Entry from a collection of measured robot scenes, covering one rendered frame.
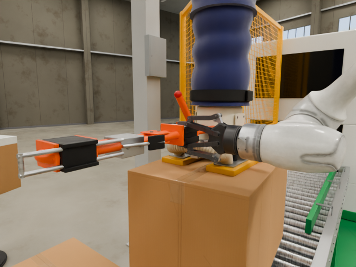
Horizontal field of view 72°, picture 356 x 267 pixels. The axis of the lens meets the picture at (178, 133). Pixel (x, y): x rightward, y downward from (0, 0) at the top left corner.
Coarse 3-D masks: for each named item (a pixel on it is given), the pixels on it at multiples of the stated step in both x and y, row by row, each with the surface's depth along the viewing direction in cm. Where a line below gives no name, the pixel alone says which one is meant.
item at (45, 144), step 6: (54, 138) 47; (60, 138) 47; (66, 138) 47; (72, 138) 47; (78, 138) 47; (84, 138) 47; (90, 138) 47; (96, 138) 48; (36, 144) 46; (42, 144) 44; (48, 144) 43; (54, 144) 41; (96, 150) 48; (54, 162) 42; (60, 162) 42
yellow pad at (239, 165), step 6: (234, 156) 83; (234, 162) 81; (240, 162) 82; (246, 162) 84; (252, 162) 85; (258, 162) 90; (210, 168) 78; (216, 168) 77; (222, 168) 76; (228, 168) 76; (234, 168) 76; (240, 168) 77; (246, 168) 81; (228, 174) 75; (234, 174) 74
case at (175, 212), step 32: (160, 160) 93; (128, 192) 81; (160, 192) 73; (192, 192) 67; (224, 192) 62; (256, 192) 64; (160, 224) 75; (192, 224) 68; (224, 224) 63; (256, 224) 67; (160, 256) 76; (192, 256) 70; (224, 256) 64; (256, 256) 71
